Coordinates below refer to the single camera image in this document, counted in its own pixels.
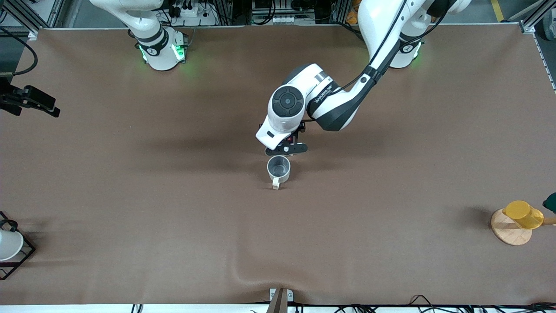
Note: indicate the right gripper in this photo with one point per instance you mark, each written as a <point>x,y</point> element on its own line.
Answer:
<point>13,96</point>

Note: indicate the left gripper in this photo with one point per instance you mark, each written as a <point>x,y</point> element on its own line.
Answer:
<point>301,127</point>

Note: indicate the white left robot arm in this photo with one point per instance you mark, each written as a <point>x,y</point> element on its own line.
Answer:
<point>286,113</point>

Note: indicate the yellow plastic cup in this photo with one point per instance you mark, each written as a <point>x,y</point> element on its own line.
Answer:
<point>523,215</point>

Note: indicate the white empty power strip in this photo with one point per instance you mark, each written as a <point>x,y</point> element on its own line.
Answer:
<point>286,19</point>

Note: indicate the white power strip with plugs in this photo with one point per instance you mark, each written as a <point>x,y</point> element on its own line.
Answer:
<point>195,13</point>

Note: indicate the orange packaged goods pile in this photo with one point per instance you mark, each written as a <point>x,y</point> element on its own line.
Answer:
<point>352,15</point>

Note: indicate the round wooden mug stand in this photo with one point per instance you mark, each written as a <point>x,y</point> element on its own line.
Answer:
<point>510,234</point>

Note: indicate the dark green object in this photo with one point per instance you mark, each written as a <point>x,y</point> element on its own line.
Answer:
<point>551,203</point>

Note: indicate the aluminium frame profile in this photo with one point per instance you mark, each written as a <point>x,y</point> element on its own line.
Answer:
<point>43,15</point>
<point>536,17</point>

